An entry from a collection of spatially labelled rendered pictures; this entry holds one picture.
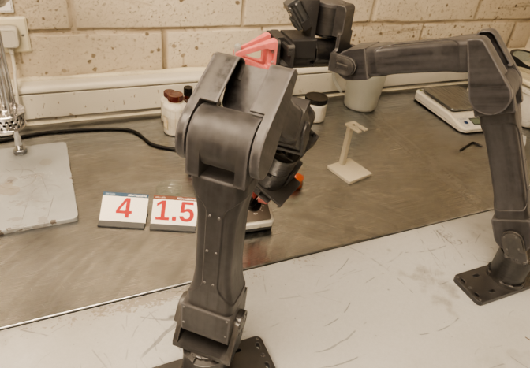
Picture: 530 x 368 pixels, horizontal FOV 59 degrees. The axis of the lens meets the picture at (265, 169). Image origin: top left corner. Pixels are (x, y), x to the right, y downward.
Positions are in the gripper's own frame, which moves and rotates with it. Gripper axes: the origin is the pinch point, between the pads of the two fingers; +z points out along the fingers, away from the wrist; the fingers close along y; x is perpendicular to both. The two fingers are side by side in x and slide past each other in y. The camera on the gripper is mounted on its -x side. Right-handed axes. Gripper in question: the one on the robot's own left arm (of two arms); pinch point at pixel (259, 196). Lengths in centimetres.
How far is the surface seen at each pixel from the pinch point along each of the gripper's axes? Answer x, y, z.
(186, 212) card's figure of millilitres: 10.7, 9.1, 5.1
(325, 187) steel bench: -18.2, -8.8, 9.9
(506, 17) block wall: -133, -19, 18
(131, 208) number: 17.2, 17.8, 6.6
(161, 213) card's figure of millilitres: 14.1, 12.6, 5.9
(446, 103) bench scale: -79, -21, 20
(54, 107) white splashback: 6, 57, 25
